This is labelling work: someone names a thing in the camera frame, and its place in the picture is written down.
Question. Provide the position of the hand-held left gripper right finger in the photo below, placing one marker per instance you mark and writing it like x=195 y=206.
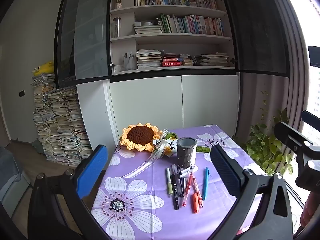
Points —
x=225 y=172

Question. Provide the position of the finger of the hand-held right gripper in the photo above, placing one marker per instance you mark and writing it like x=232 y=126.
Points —
x=290 y=135
x=311 y=120

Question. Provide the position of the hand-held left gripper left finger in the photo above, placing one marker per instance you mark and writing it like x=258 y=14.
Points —
x=91 y=172

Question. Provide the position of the blue pen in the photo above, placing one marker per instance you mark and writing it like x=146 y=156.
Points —
x=205 y=183

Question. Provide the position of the red patterned pen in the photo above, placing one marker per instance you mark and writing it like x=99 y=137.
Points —
x=197 y=190

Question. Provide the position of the white correction tape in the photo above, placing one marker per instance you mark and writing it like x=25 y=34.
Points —
x=188 y=172

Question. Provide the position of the red gel pen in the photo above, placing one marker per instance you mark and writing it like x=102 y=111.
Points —
x=188 y=188

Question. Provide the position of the dotted pen holder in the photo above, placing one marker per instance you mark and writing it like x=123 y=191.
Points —
x=186 y=155

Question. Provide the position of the orange pen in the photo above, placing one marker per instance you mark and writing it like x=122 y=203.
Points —
x=195 y=203

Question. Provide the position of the black marker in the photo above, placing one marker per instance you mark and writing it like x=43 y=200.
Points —
x=175 y=195

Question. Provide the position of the pale green pen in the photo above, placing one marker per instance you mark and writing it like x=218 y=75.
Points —
x=169 y=182

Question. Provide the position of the person's right hand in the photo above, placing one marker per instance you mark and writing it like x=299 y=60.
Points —
x=311 y=211

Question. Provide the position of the green potted plant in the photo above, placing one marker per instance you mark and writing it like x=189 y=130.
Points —
x=267 y=145

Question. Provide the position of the tall pile of worn books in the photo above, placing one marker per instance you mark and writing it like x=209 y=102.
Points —
x=62 y=130

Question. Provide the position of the pale curtain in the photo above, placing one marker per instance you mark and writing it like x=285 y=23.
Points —
x=292 y=67

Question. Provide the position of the sunflower gift card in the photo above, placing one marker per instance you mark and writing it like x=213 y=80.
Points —
x=171 y=146

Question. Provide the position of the crochet sunflower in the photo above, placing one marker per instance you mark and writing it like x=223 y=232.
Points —
x=140 y=133

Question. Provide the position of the purple floral tablecloth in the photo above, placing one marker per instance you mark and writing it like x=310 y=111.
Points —
x=140 y=212

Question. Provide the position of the grey chair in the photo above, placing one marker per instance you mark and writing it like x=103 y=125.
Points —
x=12 y=177

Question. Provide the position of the white bookcase cabinet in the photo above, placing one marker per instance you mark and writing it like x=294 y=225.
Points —
x=150 y=100

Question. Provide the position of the dark cabinet door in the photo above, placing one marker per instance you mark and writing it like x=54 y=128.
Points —
x=255 y=30

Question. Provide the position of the stack of flat books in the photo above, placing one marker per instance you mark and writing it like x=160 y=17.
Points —
x=149 y=59
x=147 y=28
x=212 y=59

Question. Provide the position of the yellow plush toy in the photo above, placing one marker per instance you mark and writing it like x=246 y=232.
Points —
x=45 y=67

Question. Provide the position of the white pen cup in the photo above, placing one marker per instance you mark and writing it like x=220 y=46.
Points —
x=129 y=62

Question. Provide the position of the red dictionary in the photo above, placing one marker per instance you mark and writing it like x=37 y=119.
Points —
x=172 y=62

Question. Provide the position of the glass cabinet door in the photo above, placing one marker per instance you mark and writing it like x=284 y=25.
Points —
x=85 y=35

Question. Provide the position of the glass jar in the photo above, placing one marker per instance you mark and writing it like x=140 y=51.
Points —
x=117 y=28

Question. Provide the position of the row of upright books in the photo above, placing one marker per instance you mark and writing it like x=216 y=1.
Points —
x=192 y=25
x=175 y=1

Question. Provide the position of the black wall switch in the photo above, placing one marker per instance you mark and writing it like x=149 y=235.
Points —
x=22 y=93

